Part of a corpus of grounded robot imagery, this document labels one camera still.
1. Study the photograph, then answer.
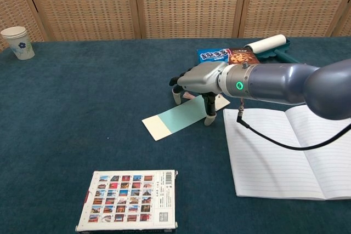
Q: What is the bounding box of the blue cookie box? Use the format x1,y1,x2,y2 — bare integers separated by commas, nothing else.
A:
196,47,261,66

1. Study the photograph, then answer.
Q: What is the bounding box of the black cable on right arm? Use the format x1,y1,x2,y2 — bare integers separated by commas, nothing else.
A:
236,99,351,151

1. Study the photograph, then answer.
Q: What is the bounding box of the teal and cream bookmark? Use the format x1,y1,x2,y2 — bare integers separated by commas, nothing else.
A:
141,91,231,141

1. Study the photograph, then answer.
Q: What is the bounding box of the woven folding screen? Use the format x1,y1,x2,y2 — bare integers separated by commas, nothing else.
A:
0,0,351,53

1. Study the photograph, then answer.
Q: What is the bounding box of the open lined notebook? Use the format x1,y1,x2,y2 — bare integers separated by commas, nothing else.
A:
223,104,351,201

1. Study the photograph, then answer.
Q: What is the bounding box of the teal lint roller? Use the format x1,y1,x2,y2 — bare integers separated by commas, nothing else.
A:
244,33,302,66

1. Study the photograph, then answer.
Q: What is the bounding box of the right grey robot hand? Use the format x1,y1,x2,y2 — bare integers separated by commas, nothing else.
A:
169,61,228,127

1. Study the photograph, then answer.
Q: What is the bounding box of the teal felt table cover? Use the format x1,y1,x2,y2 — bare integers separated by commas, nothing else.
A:
0,37,351,234

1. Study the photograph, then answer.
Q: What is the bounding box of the white postcard box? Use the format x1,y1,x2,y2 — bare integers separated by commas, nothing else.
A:
75,170,179,232

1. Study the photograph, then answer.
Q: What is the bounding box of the paper cup with flower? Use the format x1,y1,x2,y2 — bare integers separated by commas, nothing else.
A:
0,26,36,61

